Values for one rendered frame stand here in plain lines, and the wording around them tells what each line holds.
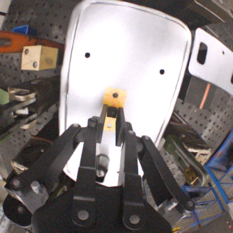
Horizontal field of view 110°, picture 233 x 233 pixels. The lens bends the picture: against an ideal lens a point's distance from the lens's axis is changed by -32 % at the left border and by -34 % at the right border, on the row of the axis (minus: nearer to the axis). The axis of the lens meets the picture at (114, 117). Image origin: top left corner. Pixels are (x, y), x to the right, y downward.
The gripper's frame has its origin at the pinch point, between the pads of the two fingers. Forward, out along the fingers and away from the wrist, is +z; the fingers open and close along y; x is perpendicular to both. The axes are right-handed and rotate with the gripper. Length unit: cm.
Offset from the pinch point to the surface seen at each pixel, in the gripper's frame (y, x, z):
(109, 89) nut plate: -1.2, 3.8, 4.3
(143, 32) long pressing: 2.3, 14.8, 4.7
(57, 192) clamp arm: -12.7, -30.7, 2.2
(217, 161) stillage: 198, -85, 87
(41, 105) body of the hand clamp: -13.0, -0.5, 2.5
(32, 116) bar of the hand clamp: -12.7, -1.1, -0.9
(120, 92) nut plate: 0.8, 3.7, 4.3
